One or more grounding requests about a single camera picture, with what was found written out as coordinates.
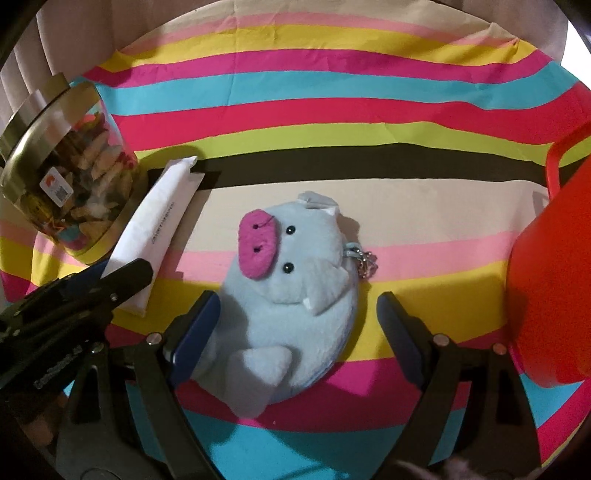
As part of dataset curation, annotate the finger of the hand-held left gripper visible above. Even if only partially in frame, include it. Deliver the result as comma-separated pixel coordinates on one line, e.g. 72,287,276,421
99,257,154,305
28,264,112,304

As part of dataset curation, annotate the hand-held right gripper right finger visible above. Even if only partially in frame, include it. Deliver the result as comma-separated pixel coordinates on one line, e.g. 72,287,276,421
376,291,541,480

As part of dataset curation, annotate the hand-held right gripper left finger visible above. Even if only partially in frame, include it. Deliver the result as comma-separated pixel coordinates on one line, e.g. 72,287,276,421
55,291,222,480

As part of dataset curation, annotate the white paper packet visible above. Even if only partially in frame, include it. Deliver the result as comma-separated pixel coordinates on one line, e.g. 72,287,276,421
100,155,204,317

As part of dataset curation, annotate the light blue pig plush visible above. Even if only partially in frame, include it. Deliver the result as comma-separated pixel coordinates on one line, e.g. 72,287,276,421
190,191,377,418

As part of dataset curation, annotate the clear jar with gold lid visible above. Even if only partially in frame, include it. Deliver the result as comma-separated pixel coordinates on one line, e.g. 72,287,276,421
0,74,148,265

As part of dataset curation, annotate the grey fuzzy cloth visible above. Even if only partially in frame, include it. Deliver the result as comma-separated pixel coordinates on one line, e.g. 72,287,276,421
392,455,546,480

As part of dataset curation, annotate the red plastic jar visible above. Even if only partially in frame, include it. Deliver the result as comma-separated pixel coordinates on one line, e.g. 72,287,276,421
505,122,591,388

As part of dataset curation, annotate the multicolour striped cloth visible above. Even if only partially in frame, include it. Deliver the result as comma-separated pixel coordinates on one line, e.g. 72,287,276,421
0,4,591,480

